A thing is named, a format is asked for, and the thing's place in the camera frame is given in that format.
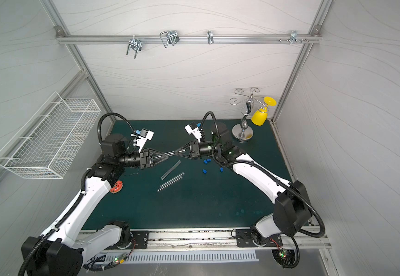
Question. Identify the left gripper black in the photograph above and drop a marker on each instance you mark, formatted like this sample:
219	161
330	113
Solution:
147	159

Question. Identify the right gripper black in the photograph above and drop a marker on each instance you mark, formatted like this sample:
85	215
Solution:
193	149

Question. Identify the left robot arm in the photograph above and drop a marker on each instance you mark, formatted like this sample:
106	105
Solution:
57	252

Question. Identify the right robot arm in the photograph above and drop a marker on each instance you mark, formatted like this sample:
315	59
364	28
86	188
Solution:
292	209

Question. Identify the green table mat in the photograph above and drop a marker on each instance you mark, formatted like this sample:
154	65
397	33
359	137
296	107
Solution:
215	199

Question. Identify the beige red round object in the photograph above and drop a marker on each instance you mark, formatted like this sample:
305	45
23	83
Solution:
117	187

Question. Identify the chrome cup holder stand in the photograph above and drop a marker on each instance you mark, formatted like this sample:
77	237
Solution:
243	132

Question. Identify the metal clamp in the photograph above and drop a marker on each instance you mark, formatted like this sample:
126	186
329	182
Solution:
294	38
210	37
169	38
135	46

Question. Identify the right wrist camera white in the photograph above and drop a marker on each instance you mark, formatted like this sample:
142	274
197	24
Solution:
194	129

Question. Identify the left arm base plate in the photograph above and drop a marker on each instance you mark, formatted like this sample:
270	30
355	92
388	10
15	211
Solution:
139	239

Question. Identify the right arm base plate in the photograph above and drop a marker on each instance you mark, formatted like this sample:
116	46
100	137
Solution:
246	238

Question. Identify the white wire basket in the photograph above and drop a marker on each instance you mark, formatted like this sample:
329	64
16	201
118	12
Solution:
45	147

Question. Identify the white slotted cable duct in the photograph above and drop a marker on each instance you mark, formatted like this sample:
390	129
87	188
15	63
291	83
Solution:
226	256

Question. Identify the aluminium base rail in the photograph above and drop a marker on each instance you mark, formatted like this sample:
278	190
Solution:
199	239

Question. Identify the aluminium crossbar rail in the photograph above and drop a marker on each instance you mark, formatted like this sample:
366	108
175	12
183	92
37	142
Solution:
184	39

